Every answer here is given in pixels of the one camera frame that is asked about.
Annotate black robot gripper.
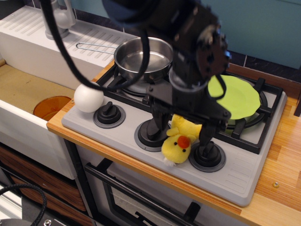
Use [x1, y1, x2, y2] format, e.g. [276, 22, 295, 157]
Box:
[146, 77, 231, 151]

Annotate yellow stuffed duck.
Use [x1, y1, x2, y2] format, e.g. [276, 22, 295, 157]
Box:
[161, 114, 202, 167]

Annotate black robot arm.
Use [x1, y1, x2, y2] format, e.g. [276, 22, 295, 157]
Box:
[103, 0, 230, 148]

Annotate black middle stove knob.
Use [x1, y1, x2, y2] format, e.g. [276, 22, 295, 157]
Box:
[134, 120, 170, 152]

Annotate black stove knob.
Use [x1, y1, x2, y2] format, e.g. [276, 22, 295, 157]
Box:
[134, 120, 170, 152]
[93, 101, 126, 129]
[189, 141, 226, 173]

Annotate black right stove knob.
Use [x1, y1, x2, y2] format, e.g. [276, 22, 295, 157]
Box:
[189, 141, 226, 173]

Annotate light green plate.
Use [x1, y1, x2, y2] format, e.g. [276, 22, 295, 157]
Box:
[208, 75, 261, 120]

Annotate grey toy stove top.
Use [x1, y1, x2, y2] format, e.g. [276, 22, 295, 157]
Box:
[61, 64, 288, 208]

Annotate black left stove knob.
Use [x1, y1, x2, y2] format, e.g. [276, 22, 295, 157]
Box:
[93, 101, 126, 129]

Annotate stainless steel pan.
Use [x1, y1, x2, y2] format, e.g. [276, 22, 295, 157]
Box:
[76, 37, 173, 83]

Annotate white egg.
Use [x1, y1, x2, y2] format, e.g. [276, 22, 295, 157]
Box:
[74, 84, 104, 113]

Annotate black left burner grate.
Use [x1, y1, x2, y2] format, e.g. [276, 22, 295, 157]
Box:
[95, 64, 174, 113]

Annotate black burner grate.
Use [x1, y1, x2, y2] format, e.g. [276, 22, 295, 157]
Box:
[214, 73, 284, 154]
[95, 64, 174, 113]

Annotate black right burner grate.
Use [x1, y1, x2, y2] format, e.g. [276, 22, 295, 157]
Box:
[214, 73, 284, 154]

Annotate toy oven door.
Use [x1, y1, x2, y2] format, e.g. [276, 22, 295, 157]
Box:
[83, 157, 236, 226]

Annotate wooden drawer front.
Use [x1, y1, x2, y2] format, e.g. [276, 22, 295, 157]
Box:
[0, 144, 94, 226]

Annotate white toy sink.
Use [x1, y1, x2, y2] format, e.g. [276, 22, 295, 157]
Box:
[0, 5, 138, 181]

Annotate grey toy faucet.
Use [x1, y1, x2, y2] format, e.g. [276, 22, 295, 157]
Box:
[50, 0, 76, 38]

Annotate black oven door handle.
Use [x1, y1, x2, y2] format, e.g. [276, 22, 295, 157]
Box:
[85, 162, 200, 226]

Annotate black braided cable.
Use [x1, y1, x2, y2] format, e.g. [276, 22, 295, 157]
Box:
[39, 0, 151, 92]

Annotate black foreground cable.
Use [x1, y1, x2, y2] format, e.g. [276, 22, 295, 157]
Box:
[0, 184, 48, 226]

